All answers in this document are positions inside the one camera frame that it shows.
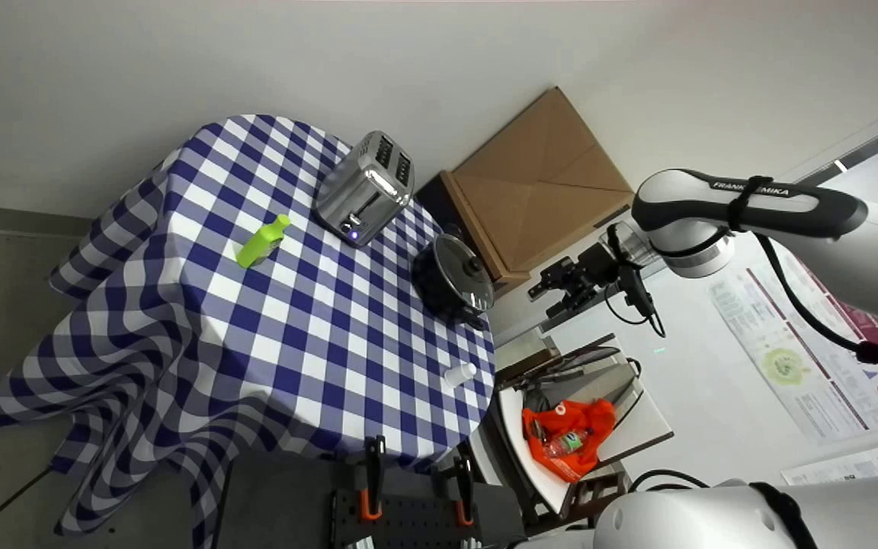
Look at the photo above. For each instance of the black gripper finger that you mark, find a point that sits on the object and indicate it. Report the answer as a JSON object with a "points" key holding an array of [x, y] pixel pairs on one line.
{"points": [[560, 275], [576, 299]]}

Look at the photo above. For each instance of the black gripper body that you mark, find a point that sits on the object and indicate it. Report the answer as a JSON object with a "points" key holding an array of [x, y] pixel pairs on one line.
{"points": [[612, 271]]}

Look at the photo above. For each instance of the silver metal toaster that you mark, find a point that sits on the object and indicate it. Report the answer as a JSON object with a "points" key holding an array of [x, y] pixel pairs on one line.
{"points": [[365, 188]]}

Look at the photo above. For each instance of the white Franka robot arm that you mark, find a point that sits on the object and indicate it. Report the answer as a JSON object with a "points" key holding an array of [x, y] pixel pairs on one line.
{"points": [[867, 246]]}

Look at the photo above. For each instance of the brown cardboard box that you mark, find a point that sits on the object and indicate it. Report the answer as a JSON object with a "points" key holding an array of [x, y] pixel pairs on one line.
{"points": [[542, 183]]}

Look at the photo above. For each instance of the black pot with glass lid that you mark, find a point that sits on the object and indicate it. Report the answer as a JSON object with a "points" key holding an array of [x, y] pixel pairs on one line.
{"points": [[455, 275]]}

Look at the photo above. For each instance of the orange plastic bag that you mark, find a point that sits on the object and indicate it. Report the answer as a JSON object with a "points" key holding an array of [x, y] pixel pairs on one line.
{"points": [[564, 432]]}

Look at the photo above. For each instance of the small white object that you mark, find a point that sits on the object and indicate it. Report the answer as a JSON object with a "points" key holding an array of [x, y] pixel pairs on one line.
{"points": [[460, 376]]}

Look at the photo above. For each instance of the white tray board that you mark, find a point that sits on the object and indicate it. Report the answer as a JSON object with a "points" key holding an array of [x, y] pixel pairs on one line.
{"points": [[547, 477]]}

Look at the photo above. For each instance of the paper poster with green circle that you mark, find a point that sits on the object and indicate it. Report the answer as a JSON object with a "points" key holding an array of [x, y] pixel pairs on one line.
{"points": [[801, 356]]}

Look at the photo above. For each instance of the blue white checkered tablecloth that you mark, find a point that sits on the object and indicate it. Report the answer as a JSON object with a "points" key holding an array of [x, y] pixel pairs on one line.
{"points": [[289, 335]]}

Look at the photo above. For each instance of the white paper sheet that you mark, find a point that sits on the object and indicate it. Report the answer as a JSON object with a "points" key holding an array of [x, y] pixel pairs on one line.
{"points": [[855, 462]]}

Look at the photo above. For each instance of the dark wooden frame pieces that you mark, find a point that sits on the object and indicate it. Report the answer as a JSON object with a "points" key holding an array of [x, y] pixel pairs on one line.
{"points": [[562, 364]]}

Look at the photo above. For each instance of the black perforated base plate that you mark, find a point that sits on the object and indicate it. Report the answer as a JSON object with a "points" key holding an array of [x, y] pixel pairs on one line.
{"points": [[411, 521]]}

